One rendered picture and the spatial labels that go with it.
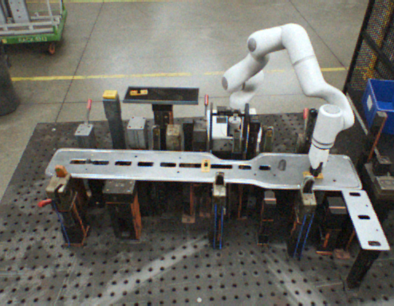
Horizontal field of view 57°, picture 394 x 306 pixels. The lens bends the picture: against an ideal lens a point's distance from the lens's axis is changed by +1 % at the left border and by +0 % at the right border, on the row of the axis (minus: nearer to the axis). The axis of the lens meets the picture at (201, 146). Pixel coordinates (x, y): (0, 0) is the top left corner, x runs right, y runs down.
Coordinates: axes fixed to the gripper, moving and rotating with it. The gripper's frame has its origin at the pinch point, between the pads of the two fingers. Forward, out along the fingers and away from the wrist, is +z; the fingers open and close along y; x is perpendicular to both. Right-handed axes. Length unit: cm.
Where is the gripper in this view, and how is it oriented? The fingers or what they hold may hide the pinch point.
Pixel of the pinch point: (314, 170)
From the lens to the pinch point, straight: 161.1
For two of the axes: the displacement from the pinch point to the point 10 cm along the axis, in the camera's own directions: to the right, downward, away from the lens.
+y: -0.4, 6.4, -7.7
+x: 10.0, 0.3, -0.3
